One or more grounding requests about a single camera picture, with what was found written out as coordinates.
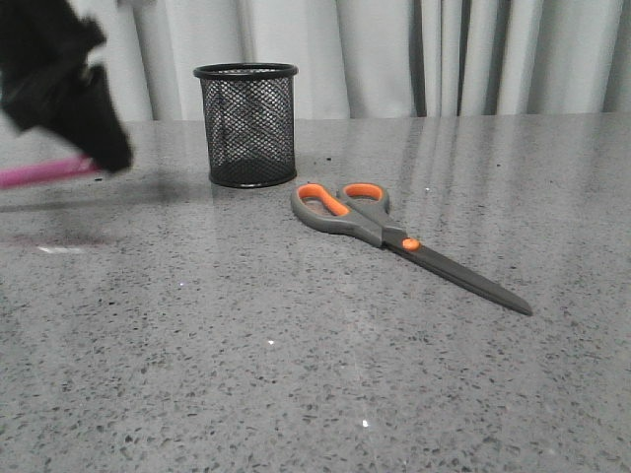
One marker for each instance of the magenta marker pen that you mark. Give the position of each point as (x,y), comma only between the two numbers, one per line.
(47,171)

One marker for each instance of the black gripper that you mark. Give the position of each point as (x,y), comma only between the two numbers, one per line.
(45,79)

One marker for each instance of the black mesh pen cup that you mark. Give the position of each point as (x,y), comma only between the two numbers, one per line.
(248,111)

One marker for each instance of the grey and orange scissors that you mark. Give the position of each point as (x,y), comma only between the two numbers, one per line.
(361,210)

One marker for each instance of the grey curtain backdrop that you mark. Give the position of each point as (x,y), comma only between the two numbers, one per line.
(377,58)

